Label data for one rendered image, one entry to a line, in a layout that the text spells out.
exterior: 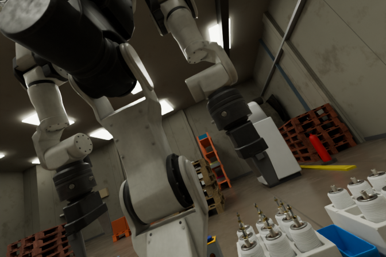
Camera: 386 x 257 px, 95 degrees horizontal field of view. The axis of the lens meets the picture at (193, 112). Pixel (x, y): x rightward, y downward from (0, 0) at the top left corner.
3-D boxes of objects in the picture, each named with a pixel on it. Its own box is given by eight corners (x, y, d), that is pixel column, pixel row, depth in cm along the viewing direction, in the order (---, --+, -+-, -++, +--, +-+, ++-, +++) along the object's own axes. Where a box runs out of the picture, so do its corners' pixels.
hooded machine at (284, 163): (305, 174, 298) (258, 93, 353) (266, 190, 305) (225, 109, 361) (292, 172, 372) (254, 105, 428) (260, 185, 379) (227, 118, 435)
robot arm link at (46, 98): (58, 110, 47) (36, 49, 50) (27, 127, 48) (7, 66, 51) (88, 113, 58) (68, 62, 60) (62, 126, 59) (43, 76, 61)
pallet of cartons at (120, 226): (163, 215, 564) (156, 190, 590) (146, 229, 440) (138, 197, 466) (136, 226, 567) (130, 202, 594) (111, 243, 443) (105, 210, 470)
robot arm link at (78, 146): (81, 174, 44) (67, 133, 46) (46, 191, 45) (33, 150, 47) (109, 165, 55) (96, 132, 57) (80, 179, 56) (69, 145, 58)
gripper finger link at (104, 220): (113, 231, 51) (105, 210, 52) (103, 235, 52) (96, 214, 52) (116, 228, 53) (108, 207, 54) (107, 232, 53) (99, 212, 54)
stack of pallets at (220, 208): (189, 213, 400) (176, 174, 430) (225, 198, 396) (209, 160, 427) (174, 232, 282) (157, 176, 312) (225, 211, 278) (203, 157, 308)
